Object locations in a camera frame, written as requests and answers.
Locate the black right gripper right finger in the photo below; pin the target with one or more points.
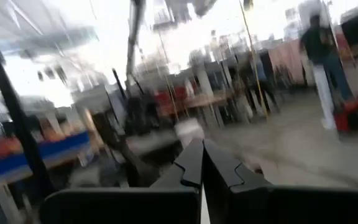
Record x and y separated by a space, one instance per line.
244 202

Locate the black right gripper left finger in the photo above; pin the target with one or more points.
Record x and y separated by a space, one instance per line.
166 202

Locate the white column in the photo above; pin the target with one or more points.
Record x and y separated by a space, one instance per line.
323 99

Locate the red box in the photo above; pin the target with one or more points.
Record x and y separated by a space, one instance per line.
353 113

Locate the blue table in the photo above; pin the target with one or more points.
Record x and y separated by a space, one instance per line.
26 158

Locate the person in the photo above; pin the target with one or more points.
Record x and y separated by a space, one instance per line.
319 46

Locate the black slanted pole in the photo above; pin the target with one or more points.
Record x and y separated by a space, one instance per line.
14 109

